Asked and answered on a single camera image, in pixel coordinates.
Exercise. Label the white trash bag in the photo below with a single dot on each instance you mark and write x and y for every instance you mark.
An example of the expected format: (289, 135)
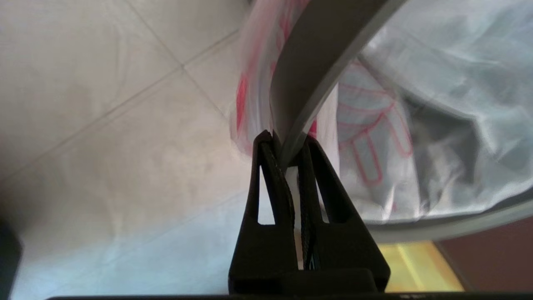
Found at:
(437, 83)

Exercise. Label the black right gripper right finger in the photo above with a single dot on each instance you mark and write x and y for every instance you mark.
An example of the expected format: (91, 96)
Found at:
(345, 258)

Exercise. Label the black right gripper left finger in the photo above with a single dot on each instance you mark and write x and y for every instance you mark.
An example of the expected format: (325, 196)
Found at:
(262, 258)

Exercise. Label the yellow non-woven shopping bag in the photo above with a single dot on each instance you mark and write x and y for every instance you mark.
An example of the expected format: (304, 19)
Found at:
(416, 266)

